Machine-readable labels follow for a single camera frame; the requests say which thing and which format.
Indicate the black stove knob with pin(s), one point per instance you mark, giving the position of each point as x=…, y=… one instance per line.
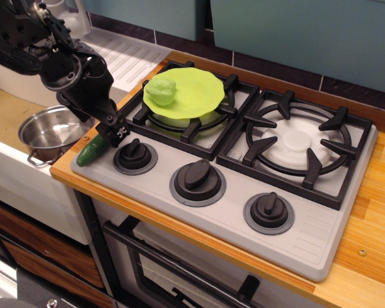
x=198, y=184
x=269, y=214
x=135, y=158

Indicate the grey toy faucet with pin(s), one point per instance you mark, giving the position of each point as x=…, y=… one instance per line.
x=78, y=22

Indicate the black right burner grate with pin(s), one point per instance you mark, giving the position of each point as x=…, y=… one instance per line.
x=327, y=185

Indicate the green toy cauliflower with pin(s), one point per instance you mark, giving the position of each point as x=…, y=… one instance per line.
x=161, y=91

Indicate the black right stove knob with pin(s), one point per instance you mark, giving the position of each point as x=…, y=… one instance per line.
x=269, y=214

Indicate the lime green plate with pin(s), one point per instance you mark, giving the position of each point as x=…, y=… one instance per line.
x=198, y=92

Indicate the grey stove top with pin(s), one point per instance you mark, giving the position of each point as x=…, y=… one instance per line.
x=307, y=248

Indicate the black left burner grate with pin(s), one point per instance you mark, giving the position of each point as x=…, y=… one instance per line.
x=202, y=136

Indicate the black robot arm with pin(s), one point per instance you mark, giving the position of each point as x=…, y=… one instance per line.
x=35, y=42

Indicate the black middle stove knob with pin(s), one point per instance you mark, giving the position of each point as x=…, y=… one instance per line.
x=198, y=184

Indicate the black oven door handle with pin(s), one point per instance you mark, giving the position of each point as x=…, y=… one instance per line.
x=123, y=234

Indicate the green toy pickle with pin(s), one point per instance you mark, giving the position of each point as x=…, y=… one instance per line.
x=92, y=150

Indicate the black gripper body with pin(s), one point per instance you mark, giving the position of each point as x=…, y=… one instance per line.
x=82, y=73

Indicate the stainless steel pot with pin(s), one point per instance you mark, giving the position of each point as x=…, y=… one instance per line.
x=50, y=133

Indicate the black burner grate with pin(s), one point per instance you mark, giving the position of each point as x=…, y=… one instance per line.
x=202, y=136
x=327, y=185

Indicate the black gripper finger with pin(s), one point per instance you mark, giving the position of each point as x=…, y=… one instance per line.
x=73, y=103
x=116, y=133

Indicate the white sink unit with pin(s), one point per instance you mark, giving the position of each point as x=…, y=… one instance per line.
x=31, y=189

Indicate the wooden drawer front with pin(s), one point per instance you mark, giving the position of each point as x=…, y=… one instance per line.
x=52, y=256

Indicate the black left stove knob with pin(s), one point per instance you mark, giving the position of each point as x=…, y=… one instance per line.
x=135, y=158

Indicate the white right burner cap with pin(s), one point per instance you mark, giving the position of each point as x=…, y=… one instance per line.
x=294, y=138

